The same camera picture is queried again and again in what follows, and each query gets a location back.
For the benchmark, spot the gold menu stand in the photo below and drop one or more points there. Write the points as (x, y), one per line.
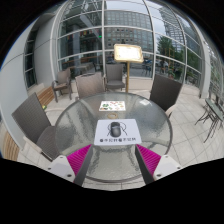
(128, 53)

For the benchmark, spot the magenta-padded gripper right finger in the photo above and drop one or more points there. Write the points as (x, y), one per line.
(166, 166)

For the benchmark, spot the black metal folding furniture group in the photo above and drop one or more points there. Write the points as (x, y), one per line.
(213, 115)

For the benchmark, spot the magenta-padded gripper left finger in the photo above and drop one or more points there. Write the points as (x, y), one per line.
(61, 166)

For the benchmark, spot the dark brown wicker armchair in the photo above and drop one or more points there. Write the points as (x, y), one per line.
(165, 91)

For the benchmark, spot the white mouse pad with drawing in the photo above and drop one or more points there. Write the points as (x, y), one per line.
(133, 133)

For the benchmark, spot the colourful printed menu card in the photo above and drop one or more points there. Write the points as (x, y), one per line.
(112, 106)

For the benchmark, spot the wooden slatted bench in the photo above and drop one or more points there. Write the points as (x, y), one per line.
(10, 148)
(45, 96)

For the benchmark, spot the grey wicker armchair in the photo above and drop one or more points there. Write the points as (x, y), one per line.
(115, 75)
(63, 78)
(89, 86)
(31, 118)

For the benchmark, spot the black computer mouse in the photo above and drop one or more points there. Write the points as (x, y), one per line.
(115, 130)

